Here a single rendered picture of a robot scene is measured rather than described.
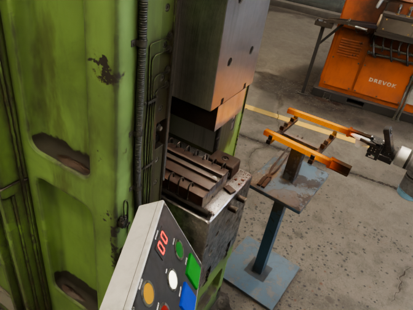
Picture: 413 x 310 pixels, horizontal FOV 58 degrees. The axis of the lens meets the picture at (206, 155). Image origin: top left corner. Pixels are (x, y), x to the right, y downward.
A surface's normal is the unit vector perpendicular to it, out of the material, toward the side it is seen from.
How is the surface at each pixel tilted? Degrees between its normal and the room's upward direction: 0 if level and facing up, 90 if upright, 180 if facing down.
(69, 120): 89
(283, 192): 0
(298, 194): 0
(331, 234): 0
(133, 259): 30
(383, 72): 90
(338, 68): 90
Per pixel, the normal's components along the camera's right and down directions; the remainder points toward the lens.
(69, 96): -0.51, 0.42
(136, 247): -0.38, -0.79
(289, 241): 0.13, -0.81
